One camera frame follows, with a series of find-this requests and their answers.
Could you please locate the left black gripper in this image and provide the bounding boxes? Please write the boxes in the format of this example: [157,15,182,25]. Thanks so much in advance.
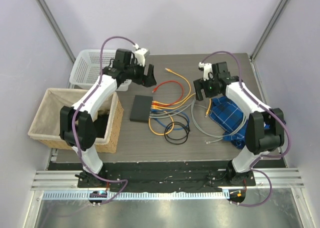
[124,59,156,88]

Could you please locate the red ethernet cable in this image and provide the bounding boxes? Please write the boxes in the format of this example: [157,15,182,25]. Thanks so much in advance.
[151,80,185,106]

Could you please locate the black network switch box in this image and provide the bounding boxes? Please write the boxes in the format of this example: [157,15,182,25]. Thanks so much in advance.
[129,95,153,123]

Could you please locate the blue plaid cloth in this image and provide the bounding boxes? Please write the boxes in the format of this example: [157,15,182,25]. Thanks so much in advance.
[209,96,248,150]

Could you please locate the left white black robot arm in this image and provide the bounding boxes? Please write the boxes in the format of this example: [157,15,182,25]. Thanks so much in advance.
[59,48,157,188]

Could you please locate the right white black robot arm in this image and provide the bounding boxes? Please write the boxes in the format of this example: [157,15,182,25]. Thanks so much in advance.
[193,62,285,186]

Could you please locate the white perforated plastic basket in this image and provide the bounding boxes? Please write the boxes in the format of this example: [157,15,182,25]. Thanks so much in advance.
[69,49,132,91]

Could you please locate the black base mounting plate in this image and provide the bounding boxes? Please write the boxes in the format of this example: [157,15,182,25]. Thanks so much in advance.
[47,160,287,189]

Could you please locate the wicker basket with liner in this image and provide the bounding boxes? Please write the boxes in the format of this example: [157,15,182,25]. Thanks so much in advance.
[28,88,124,154]

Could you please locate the grey ethernet cable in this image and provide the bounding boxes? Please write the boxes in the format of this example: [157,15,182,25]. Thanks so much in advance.
[149,97,248,145]

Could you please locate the long orange ethernet cable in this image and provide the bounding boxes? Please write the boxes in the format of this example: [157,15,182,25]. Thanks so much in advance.
[152,67,197,111]

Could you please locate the blue ethernet cable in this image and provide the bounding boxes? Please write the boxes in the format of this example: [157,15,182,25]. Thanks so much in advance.
[149,109,190,131]

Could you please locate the black ethernet cable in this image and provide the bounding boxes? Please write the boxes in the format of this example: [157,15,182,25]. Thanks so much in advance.
[163,112,191,145]

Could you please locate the looped orange ethernet cable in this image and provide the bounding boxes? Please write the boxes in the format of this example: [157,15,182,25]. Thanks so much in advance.
[148,97,212,135]

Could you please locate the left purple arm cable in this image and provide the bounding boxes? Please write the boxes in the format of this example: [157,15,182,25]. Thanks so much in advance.
[71,35,141,205]

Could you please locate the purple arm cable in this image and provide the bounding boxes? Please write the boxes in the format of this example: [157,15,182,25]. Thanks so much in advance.
[71,35,141,205]
[201,50,293,208]

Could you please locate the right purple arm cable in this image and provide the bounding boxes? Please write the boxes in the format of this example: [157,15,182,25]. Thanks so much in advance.
[201,50,293,208]

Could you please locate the white slotted cable duct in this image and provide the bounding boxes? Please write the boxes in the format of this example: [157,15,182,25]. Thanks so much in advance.
[42,189,230,201]

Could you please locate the aluminium frame rail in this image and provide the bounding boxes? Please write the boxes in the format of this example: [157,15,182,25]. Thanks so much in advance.
[31,168,305,193]

